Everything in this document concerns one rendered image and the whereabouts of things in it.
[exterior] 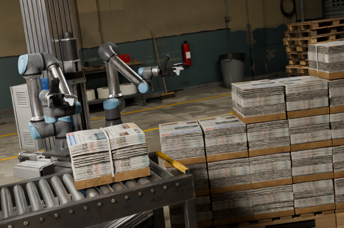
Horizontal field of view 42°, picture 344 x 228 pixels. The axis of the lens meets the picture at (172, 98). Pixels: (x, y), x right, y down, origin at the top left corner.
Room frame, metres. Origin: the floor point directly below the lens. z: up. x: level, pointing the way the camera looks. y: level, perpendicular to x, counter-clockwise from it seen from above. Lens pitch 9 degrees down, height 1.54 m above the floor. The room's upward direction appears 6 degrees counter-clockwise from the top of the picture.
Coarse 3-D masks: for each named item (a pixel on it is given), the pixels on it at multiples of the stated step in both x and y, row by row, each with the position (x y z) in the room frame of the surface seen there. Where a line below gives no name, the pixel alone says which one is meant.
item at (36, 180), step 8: (152, 152) 2.62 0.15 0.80; (152, 160) 2.57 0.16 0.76; (48, 176) 2.37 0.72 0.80; (72, 176) 2.40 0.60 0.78; (8, 184) 2.31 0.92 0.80; (16, 184) 2.29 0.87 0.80; (24, 184) 2.31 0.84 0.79; (64, 184) 2.38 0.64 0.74; (24, 192) 2.30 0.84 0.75; (40, 192) 2.33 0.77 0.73; (0, 200) 2.26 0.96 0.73; (0, 208) 2.25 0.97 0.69
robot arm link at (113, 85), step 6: (114, 48) 3.35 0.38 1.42; (108, 66) 3.37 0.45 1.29; (108, 72) 3.37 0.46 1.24; (114, 72) 3.37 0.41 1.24; (108, 78) 3.38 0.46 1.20; (114, 78) 3.37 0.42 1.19; (108, 84) 3.39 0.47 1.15; (114, 84) 3.37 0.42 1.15; (114, 90) 3.37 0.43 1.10; (108, 96) 3.39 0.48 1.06; (114, 96) 3.35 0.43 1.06; (120, 96) 3.37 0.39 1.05; (120, 102) 3.34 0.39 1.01
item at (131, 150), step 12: (120, 132) 2.24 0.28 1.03; (132, 132) 2.21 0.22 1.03; (120, 144) 2.14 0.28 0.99; (132, 144) 2.15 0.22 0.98; (144, 144) 2.17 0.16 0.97; (120, 156) 2.14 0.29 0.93; (132, 156) 2.16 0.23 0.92; (144, 156) 2.18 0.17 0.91; (120, 168) 2.15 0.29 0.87; (132, 168) 2.16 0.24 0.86
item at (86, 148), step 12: (72, 132) 2.36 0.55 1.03; (84, 132) 2.32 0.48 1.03; (96, 132) 2.31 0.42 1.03; (72, 144) 2.10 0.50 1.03; (84, 144) 2.10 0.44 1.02; (96, 144) 2.11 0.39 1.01; (72, 156) 2.08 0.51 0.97; (84, 156) 2.10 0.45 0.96; (96, 156) 2.11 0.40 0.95; (72, 168) 2.27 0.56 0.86; (84, 168) 2.10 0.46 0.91; (96, 168) 2.12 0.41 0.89
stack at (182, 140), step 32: (160, 128) 3.12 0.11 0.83; (192, 128) 3.00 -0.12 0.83; (224, 128) 2.92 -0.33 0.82; (256, 128) 2.93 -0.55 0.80; (288, 128) 2.95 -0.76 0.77; (320, 128) 2.96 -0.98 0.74; (224, 160) 2.93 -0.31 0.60; (256, 160) 2.93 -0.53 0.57; (288, 160) 2.93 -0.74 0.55; (320, 160) 2.95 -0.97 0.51; (256, 192) 2.93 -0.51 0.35; (288, 192) 2.94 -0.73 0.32; (320, 192) 2.95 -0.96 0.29; (224, 224) 2.93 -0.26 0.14; (256, 224) 2.93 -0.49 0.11; (320, 224) 2.95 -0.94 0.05
